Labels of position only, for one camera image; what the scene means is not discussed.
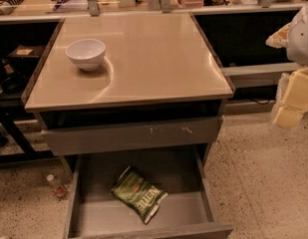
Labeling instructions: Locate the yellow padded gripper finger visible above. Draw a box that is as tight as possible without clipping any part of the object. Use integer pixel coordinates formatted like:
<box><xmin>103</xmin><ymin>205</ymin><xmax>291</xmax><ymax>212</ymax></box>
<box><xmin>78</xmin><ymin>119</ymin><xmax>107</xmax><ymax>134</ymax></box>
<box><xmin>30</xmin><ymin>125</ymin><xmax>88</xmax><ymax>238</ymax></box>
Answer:
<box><xmin>265</xmin><ymin>23</ymin><xmax>290</xmax><ymax>49</ymax></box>
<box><xmin>272</xmin><ymin>67</ymin><xmax>308</xmax><ymax>128</ymax></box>

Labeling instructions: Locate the green jalapeno chip bag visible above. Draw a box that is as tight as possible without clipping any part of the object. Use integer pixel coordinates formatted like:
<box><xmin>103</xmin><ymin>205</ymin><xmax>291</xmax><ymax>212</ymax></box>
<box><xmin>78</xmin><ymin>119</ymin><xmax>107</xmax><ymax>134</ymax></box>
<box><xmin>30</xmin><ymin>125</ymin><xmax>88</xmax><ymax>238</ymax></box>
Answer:
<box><xmin>111</xmin><ymin>166</ymin><xmax>168</xmax><ymax>224</ymax></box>

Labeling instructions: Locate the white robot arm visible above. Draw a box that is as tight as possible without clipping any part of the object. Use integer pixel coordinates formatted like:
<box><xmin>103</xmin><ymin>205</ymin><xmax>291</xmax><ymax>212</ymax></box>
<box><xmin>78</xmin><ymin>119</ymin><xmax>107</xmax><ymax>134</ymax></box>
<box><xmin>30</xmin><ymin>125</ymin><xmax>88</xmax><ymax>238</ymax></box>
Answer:
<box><xmin>265</xmin><ymin>1</ymin><xmax>308</xmax><ymax>128</ymax></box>

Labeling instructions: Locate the grey top drawer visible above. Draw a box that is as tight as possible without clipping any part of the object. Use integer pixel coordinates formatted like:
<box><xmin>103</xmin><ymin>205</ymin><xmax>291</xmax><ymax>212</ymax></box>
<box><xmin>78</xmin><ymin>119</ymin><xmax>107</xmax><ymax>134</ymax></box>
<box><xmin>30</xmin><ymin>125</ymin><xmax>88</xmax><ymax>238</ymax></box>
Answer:
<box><xmin>42</xmin><ymin>117</ymin><xmax>222</xmax><ymax>155</ymax></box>

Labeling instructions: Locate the grey open middle drawer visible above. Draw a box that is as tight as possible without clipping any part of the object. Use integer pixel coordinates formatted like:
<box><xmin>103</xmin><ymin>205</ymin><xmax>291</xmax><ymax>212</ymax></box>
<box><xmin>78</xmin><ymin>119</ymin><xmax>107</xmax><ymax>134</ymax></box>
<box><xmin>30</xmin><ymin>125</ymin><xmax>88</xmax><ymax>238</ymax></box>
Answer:
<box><xmin>64</xmin><ymin>146</ymin><xmax>232</xmax><ymax>239</ymax></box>

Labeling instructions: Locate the grey cabinet with beige top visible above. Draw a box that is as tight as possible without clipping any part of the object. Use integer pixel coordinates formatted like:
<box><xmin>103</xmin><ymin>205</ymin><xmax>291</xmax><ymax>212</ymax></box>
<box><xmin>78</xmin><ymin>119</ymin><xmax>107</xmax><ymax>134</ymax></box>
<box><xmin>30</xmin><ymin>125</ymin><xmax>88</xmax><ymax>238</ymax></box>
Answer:
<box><xmin>21</xmin><ymin>11</ymin><xmax>236</xmax><ymax>157</ymax></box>

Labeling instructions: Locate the white ceramic bowl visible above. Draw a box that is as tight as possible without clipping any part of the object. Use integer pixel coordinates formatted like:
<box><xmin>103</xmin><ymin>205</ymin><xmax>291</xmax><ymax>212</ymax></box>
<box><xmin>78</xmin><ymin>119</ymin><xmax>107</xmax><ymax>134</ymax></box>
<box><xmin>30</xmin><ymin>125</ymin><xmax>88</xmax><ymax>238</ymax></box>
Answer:
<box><xmin>66</xmin><ymin>39</ymin><xmax>106</xmax><ymax>71</ymax></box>

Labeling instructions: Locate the clear plastic bottle on floor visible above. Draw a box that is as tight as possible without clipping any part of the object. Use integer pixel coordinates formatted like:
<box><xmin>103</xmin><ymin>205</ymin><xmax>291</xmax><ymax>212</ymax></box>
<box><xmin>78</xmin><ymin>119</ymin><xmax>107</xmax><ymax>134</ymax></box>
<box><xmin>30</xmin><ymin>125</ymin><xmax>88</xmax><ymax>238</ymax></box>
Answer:
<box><xmin>46</xmin><ymin>174</ymin><xmax>67</xmax><ymax>199</ymax></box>

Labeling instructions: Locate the black shelf unit left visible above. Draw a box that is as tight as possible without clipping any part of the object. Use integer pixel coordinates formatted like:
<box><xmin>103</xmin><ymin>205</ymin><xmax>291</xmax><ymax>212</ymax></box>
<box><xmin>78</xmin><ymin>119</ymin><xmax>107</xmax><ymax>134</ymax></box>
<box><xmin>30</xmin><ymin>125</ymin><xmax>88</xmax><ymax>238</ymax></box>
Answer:
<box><xmin>0</xmin><ymin>20</ymin><xmax>62</xmax><ymax>164</ymax></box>

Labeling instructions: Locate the grey metal rail right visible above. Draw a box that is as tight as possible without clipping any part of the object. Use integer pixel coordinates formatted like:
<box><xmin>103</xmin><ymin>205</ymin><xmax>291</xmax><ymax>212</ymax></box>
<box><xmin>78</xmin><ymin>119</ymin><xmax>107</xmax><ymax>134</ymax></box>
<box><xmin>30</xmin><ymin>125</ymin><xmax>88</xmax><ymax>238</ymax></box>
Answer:
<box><xmin>222</xmin><ymin>63</ymin><xmax>300</xmax><ymax>88</ymax></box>

